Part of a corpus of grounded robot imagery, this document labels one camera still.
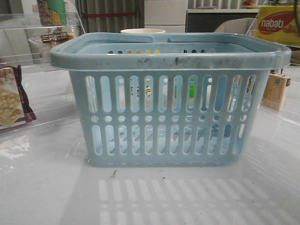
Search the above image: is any packaged bread clear wrapper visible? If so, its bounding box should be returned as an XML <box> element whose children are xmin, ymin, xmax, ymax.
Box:
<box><xmin>28</xmin><ymin>25</ymin><xmax>79</xmax><ymax>62</ymax></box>

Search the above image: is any light blue plastic basket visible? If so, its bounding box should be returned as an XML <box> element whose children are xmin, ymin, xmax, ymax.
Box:
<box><xmin>50</xmin><ymin>33</ymin><xmax>291</xmax><ymax>165</ymax></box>

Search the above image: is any yellow paper popcorn cup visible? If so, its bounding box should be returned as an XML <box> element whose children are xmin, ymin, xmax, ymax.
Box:
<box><xmin>120</xmin><ymin>28</ymin><xmax>165</xmax><ymax>35</ymax></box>

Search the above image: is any white cabinet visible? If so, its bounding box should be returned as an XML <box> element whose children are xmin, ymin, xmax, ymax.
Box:
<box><xmin>144</xmin><ymin>0</ymin><xmax>188</xmax><ymax>33</ymax></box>

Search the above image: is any clear acrylic left shelf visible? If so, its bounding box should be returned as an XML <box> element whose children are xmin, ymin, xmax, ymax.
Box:
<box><xmin>0</xmin><ymin>11</ymin><xmax>83</xmax><ymax>132</ymax></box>

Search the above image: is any clear acrylic shelf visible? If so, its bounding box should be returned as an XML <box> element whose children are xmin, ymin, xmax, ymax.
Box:
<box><xmin>0</xmin><ymin>11</ymin><xmax>83</xmax><ymax>132</ymax></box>
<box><xmin>245</xmin><ymin>16</ymin><xmax>300</xmax><ymax>127</ymax></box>

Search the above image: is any small yellow snack box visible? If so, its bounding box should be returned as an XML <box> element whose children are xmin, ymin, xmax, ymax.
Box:
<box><xmin>261</xmin><ymin>74</ymin><xmax>291</xmax><ymax>112</ymax></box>

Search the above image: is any beige armchair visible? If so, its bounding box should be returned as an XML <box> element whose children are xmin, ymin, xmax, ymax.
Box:
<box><xmin>214</xmin><ymin>18</ymin><xmax>257</xmax><ymax>34</ymax></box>

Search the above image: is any clear acrylic right shelf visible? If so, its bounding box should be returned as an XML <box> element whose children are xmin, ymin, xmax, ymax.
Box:
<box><xmin>245</xmin><ymin>16</ymin><xmax>300</xmax><ymax>127</ymax></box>

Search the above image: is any brown cracker snack bag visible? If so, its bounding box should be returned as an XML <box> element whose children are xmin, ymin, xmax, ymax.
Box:
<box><xmin>0</xmin><ymin>65</ymin><xmax>37</xmax><ymax>130</ymax></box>

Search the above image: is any green yellow cartoon snack bag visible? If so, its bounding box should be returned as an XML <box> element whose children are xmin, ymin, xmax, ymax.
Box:
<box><xmin>37</xmin><ymin>0</ymin><xmax>67</xmax><ymax>26</ymax></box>

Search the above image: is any yellow Nabati wafer box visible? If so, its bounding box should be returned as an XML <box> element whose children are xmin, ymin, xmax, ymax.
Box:
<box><xmin>253</xmin><ymin>5</ymin><xmax>300</xmax><ymax>46</ymax></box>

